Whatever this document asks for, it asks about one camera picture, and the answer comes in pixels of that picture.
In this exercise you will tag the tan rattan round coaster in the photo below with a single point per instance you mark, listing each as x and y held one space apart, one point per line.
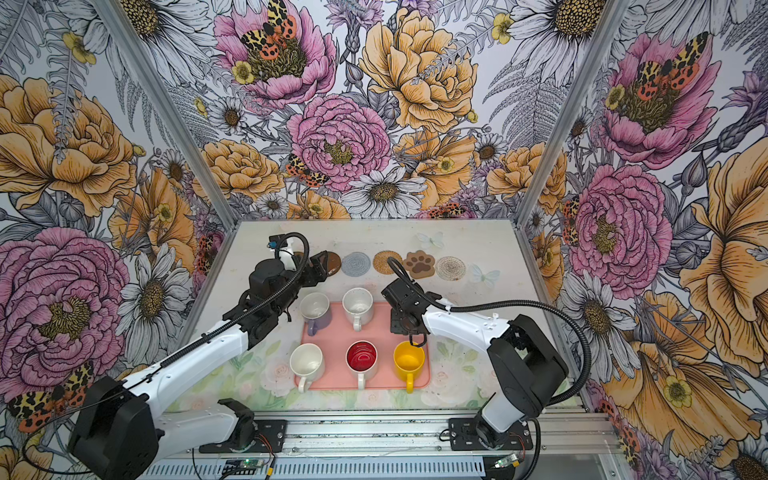
380 261

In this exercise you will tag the red inside mug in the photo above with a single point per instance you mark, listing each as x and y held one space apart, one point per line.
362 360

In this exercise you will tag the aluminium front rail frame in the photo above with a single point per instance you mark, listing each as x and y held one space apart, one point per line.
413 445

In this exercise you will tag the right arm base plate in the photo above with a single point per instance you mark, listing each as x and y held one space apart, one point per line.
470 434

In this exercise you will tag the grey woven round coaster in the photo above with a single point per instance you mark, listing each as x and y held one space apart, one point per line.
356 264

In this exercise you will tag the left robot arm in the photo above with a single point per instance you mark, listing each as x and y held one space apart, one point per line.
124 425

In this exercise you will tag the pink silicone tray mat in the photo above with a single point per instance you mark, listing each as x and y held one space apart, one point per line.
344 351

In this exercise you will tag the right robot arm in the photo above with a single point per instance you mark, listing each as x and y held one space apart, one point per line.
528 367

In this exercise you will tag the lavender mug white inside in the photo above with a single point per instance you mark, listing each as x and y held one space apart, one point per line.
315 309

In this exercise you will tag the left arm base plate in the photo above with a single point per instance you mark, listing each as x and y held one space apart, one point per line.
263 436

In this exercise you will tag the scratched dark wooden coaster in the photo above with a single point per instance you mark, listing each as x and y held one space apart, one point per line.
334 263

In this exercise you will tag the white speckled mug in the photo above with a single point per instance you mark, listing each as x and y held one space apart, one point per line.
358 305

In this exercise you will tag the yellow mug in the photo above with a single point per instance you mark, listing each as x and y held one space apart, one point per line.
409 361

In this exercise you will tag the brown paw shaped coaster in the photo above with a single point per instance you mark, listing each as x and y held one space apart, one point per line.
419 264

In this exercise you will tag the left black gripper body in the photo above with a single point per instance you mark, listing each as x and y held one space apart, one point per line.
310 279

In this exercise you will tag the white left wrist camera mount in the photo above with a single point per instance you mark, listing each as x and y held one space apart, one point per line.
282 249

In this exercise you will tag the black mug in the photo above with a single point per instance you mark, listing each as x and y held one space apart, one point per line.
406 325

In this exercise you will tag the green circuit board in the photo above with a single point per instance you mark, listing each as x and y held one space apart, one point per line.
243 467

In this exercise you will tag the beige woven small coaster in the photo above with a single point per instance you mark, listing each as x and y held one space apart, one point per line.
450 268

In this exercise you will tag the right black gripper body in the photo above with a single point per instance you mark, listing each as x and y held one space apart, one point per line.
395 322

